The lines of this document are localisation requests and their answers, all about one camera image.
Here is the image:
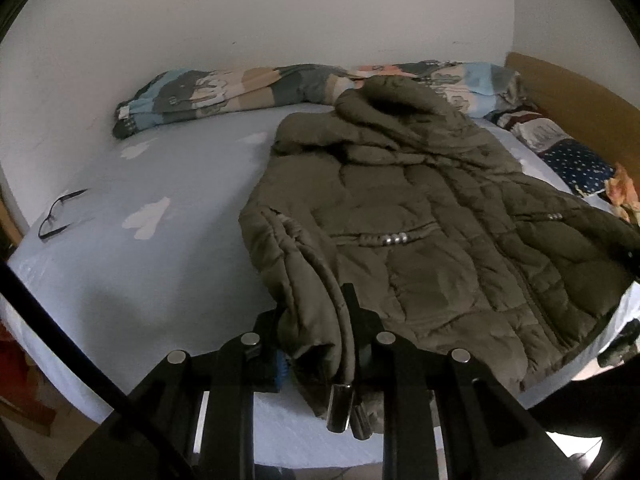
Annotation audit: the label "patchwork cartoon print quilt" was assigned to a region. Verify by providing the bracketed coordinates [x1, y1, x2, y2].
[112, 60, 526, 141]

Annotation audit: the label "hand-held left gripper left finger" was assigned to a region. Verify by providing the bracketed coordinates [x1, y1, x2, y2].
[56, 309, 290, 480]

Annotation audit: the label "navy dotted pillow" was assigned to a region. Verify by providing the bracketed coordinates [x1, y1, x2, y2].
[539, 137, 617, 197]

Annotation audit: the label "red cloth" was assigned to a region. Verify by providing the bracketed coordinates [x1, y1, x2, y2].
[0, 320, 32, 403]

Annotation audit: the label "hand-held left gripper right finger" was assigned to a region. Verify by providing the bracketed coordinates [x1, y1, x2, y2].
[340, 282, 583, 480]

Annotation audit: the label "olive green padded jacket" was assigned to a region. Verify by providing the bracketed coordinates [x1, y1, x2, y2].
[239, 76, 640, 442]

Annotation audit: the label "black cable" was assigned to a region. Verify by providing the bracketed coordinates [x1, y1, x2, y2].
[0, 261, 197, 480]

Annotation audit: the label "wooden headboard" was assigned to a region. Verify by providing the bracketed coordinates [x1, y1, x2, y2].
[505, 51, 640, 196]

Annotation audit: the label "black frame eyeglasses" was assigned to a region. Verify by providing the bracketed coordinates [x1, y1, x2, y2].
[38, 188, 89, 241]

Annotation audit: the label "orange cloth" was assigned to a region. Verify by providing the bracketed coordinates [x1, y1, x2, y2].
[604, 162, 640, 224]

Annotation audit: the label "light blue cloud-print bed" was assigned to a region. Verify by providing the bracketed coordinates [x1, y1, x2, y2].
[7, 105, 640, 470]

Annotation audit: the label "brown white patterned pillow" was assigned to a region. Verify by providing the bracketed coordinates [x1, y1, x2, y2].
[486, 104, 568, 155]

